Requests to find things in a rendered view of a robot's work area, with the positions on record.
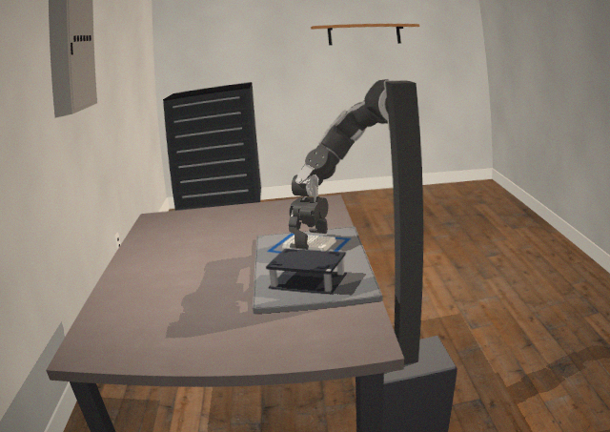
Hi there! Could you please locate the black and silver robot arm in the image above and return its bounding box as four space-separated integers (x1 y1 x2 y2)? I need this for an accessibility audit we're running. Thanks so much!
292 79 390 196

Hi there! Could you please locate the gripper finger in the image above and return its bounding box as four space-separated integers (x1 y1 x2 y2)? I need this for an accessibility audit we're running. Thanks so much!
309 218 328 234
289 210 309 250

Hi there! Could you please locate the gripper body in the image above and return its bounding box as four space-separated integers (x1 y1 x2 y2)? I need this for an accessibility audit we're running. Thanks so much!
289 179 328 227

